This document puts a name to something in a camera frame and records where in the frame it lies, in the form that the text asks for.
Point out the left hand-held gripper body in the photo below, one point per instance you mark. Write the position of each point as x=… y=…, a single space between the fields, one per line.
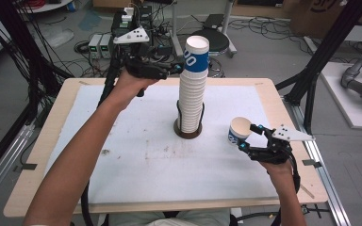
x=144 y=62

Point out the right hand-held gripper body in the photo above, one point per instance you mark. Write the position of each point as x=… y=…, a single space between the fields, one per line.
x=273 y=153

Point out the blue and white paper cup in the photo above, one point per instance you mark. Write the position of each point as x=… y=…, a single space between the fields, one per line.
x=197 y=56
x=239 y=130

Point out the stack of nested paper cups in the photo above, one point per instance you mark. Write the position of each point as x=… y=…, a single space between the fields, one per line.
x=192 y=100

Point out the person's right hand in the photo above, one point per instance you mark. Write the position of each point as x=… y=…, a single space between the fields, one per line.
x=278 y=169

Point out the person's left hand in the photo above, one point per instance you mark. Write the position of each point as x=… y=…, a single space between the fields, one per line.
x=130 y=86

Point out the white metal stand leg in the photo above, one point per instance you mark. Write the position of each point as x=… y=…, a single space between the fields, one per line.
x=176 y=31
x=227 y=28

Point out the grey power supply unit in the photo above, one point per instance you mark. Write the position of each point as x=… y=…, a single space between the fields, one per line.
x=95 y=47
x=106 y=47

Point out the black computer tower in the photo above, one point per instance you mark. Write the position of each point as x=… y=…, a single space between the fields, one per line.
x=121 y=26

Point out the black round stool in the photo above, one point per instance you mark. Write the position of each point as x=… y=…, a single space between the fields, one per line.
x=217 y=40

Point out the black flat case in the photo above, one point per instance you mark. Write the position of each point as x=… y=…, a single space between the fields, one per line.
x=213 y=21

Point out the white floor board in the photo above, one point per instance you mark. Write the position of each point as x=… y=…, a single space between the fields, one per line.
x=348 y=106

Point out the white foam mat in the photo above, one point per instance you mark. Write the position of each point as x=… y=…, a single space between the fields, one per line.
x=157 y=169

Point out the person's light trousers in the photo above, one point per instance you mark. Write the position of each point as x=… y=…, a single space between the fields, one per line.
x=169 y=219

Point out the white round table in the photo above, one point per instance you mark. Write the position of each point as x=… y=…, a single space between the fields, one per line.
x=47 y=5

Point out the large cardboard box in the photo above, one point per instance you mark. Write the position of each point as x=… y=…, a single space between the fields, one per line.
x=317 y=17

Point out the black tape piece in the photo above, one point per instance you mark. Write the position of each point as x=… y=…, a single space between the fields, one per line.
x=25 y=167

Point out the black metal bracket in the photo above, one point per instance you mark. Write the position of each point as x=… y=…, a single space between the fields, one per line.
x=311 y=163

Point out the aluminium rail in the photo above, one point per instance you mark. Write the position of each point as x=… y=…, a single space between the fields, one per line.
x=3 y=163
x=323 y=185

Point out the black metal frame post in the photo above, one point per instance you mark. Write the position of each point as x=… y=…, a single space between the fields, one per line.
x=326 y=53
x=19 y=47

